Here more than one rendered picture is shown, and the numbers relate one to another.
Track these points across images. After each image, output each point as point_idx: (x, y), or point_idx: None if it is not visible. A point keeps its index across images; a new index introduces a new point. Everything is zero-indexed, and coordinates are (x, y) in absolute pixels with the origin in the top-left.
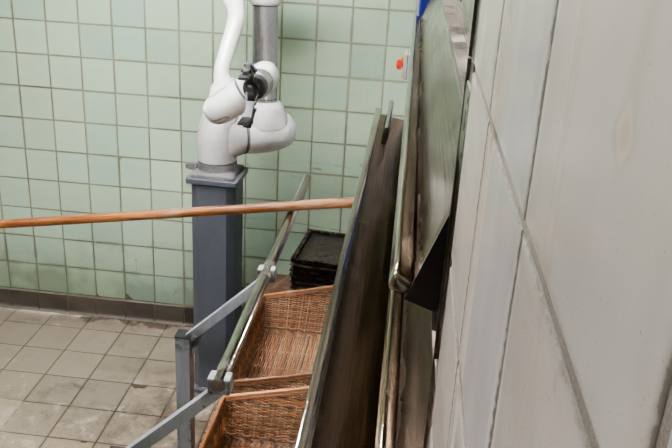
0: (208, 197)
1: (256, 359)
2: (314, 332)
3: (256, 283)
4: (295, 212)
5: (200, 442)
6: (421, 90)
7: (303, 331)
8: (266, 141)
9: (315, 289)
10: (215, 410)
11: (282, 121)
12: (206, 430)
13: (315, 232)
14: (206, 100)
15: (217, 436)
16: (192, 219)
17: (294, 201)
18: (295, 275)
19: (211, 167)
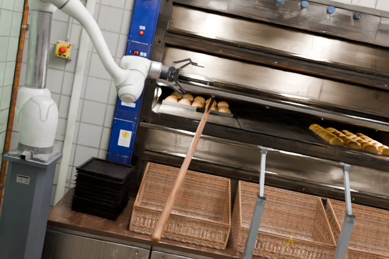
0: (50, 174)
1: (163, 235)
2: (129, 216)
3: (281, 150)
4: None
5: (240, 258)
6: (329, 60)
7: (128, 219)
8: None
9: (141, 187)
10: (213, 251)
11: None
12: (230, 255)
13: (80, 167)
14: (132, 87)
15: None
16: (34, 201)
17: (200, 127)
18: (120, 189)
19: (51, 148)
